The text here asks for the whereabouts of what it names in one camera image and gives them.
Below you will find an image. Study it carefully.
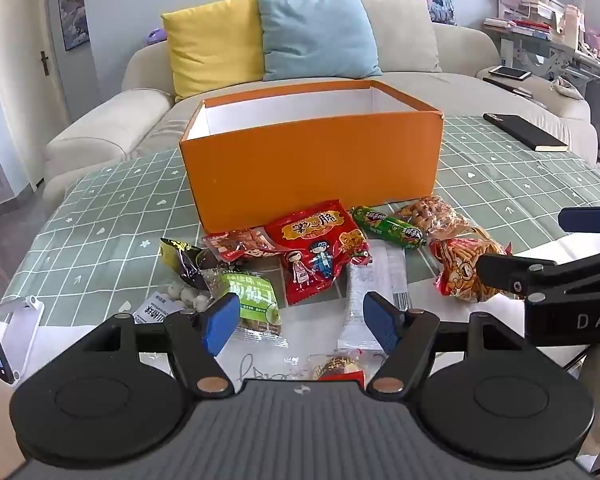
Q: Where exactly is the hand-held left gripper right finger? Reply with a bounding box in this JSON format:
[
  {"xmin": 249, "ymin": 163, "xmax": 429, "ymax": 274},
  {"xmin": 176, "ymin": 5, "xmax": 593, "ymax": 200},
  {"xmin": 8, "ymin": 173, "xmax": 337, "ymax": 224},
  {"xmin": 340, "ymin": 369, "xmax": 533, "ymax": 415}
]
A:
[{"xmin": 362, "ymin": 291, "xmax": 531, "ymax": 396}]

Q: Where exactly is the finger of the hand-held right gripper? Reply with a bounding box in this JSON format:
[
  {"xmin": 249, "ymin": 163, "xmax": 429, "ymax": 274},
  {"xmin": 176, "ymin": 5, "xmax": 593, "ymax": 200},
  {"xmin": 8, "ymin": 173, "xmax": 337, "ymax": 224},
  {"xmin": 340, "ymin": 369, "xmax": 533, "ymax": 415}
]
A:
[
  {"xmin": 557, "ymin": 204, "xmax": 600, "ymax": 235},
  {"xmin": 477, "ymin": 246, "xmax": 600, "ymax": 302}
]

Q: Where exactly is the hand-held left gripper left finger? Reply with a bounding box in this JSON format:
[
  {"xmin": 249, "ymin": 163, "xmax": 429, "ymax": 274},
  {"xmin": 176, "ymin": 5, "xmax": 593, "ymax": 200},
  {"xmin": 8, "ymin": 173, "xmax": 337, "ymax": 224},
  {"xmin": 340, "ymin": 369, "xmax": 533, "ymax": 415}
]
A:
[{"xmin": 72, "ymin": 292, "xmax": 242, "ymax": 397}]

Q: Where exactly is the green snack packet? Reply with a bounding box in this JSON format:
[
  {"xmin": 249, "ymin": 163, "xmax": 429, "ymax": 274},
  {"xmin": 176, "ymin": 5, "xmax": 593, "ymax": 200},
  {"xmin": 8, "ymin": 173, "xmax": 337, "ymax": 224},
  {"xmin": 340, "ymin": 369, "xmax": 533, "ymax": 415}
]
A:
[{"xmin": 220, "ymin": 269, "xmax": 285, "ymax": 336}]

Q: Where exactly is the clear packet of white balls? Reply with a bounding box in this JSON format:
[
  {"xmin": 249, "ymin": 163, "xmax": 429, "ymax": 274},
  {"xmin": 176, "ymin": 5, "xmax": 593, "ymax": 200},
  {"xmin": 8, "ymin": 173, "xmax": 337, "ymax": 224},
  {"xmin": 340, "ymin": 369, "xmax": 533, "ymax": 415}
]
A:
[{"xmin": 132, "ymin": 280, "xmax": 216, "ymax": 326}]

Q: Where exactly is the orange snack sticks packet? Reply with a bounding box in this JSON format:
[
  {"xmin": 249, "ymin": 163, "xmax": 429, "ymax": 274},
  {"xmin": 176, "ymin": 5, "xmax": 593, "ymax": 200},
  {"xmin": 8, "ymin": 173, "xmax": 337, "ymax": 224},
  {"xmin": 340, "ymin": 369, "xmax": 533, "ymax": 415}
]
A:
[{"xmin": 428, "ymin": 227, "xmax": 513, "ymax": 303}]

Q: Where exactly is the large red cartoon snack packet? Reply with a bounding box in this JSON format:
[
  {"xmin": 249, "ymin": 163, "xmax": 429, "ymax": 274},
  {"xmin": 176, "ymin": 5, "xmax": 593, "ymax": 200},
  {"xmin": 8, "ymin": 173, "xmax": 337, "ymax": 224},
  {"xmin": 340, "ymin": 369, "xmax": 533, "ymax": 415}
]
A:
[{"xmin": 265, "ymin": 199, "xmax": 371, "ymax": 306}]

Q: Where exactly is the orange cardboard box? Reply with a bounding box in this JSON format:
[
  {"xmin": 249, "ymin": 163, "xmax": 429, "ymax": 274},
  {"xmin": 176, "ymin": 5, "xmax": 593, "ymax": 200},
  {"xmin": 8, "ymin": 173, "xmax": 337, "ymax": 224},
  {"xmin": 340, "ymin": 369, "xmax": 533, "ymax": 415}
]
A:
[{"xmin": 179, "ymin": 79, "xmax": 445, "ymax": 235}]

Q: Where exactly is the long white snack packet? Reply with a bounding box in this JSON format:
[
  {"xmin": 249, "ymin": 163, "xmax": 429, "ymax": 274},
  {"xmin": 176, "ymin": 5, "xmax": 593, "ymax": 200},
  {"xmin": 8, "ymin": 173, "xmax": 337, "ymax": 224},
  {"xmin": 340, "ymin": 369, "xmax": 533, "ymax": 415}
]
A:
[{"xmin": 336, "ymin": 239, "xmax": 412, "ymax": 351}]

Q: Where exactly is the small red yellow snack packet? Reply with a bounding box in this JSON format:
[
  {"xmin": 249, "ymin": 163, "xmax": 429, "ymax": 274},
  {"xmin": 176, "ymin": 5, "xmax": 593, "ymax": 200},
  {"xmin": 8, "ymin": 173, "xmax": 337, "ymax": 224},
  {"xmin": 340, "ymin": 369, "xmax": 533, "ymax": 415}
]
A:
[{"xmin": 307, "ymin": 352, "xmax": 368, "ymax": 388}]

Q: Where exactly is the small red clear snack packet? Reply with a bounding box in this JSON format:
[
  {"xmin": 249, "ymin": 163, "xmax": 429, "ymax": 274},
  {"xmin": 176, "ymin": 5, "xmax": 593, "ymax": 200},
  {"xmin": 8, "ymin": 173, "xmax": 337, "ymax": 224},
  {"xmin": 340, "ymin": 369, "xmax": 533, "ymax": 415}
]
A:
[{"xmin": 202, "ymin": 227, "xmax": 281, "ymax": 263}]

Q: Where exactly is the black yellow snack packet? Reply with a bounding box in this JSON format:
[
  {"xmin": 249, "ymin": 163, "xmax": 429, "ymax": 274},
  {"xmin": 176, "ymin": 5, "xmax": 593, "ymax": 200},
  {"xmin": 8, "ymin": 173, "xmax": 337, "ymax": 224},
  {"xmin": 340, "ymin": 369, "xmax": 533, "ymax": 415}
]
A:
[{"xmin": 160, "ymin": 237, "xmax": 216, "ymax": 293}]

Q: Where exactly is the clear packet of fried twists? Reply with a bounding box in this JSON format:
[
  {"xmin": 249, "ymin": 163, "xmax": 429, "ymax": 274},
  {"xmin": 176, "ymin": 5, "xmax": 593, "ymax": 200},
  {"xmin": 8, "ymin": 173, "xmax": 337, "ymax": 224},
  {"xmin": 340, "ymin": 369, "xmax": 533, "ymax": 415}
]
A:
[{"xmin": 395, "ymin": 196, "xmax": 473, "ymax": 238}]

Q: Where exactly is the green wrapped sausage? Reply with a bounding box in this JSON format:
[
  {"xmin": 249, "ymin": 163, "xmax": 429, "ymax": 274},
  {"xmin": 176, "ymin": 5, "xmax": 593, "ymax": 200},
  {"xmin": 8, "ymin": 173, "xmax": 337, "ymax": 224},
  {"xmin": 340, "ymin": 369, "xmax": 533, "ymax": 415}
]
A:
[{"xmin": 351, "ymin": 205, "xmax": 427, "ymax": 248}]

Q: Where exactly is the black notebook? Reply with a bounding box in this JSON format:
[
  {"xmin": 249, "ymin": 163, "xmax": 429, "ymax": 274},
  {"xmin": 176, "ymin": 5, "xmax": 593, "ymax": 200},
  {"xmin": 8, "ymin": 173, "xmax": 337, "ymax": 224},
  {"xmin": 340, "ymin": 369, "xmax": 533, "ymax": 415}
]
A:
[{"xmin": 482, "ymin": 112, "xmax": 570, "ymax": 152}]

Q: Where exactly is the white cloth pouch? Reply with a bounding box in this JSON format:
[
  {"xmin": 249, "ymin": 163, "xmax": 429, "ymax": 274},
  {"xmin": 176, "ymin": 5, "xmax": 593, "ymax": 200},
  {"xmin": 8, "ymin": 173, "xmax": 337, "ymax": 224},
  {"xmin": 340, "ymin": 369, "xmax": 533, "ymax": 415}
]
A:
[{"xmin": 550, "ymin": 77, "xmax": 586, "ymax": 101}]

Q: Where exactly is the white smartphone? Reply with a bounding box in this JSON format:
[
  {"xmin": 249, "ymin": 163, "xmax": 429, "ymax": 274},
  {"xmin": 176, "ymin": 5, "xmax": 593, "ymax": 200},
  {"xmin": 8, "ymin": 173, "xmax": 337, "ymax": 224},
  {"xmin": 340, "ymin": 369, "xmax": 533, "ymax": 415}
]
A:
[{"xmin": 489, "ymin": 65, "xmax": 532, "ymax": 82}]

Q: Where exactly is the white tablet stand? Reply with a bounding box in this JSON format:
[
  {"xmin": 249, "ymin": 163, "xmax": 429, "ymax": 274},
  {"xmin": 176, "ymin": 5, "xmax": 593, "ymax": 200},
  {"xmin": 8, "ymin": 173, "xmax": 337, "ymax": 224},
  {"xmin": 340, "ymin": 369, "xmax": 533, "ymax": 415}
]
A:
[{"xmin": 0, "ymin": 296, "xmax": 46, "ymax": 376}]

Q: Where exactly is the cluttered white desk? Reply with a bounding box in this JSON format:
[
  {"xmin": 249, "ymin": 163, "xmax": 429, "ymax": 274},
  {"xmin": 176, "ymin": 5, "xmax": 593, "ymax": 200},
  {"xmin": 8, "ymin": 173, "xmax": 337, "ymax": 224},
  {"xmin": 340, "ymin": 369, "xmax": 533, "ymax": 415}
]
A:
[{"xmin": 482, "ymin": 0, "xmax": 600, "ymax": 81}]

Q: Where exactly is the beige sofa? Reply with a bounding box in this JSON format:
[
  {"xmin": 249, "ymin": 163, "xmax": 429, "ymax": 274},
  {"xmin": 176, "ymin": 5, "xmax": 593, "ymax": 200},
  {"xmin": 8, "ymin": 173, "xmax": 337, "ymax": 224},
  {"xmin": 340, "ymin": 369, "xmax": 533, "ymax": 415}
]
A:
[{"xmin": 44, "ymin": 0, "xmax": 600, "ymax": 206}]

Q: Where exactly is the beige pillow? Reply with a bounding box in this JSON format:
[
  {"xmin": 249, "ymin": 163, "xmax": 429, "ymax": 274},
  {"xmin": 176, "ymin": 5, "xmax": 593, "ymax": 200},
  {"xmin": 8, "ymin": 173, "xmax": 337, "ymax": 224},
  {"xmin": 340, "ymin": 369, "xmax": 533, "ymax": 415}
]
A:
[{"xmin": 339, "ymin": 0, "xmax": 443, "ymax": 75}]

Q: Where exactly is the yellow pillow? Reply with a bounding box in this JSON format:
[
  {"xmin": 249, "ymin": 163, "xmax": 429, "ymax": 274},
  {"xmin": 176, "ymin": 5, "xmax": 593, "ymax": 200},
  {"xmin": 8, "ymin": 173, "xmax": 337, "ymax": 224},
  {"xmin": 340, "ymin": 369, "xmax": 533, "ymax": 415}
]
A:
[{"xmin": 161, "ymin": 0, "xmax": 268, "ymax": 103}]

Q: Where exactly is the light blue pillow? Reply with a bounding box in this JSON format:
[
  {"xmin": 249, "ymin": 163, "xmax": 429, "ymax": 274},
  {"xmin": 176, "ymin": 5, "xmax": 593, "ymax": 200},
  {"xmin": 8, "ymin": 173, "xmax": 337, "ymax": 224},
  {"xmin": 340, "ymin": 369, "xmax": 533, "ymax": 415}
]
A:
[{"xmin": 256, "ymin": 0, "xmax": 383, "ymax": 82}]

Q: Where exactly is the white door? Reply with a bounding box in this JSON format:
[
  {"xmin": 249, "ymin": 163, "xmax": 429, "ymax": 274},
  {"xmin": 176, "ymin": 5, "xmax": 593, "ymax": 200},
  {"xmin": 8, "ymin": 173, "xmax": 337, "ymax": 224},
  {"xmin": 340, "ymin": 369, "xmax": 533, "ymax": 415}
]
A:
[{"xmin": 0, "ymin": 0, "xmax": 73, "ymax": 206}]

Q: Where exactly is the wall poster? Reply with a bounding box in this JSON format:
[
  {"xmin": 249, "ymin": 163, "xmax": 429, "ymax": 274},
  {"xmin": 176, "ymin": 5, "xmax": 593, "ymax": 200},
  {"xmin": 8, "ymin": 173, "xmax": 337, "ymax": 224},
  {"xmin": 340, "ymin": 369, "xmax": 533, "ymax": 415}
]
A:
[{"xmin": 56, "ymin": 0, "xmax": 91, "ymax": 52}]

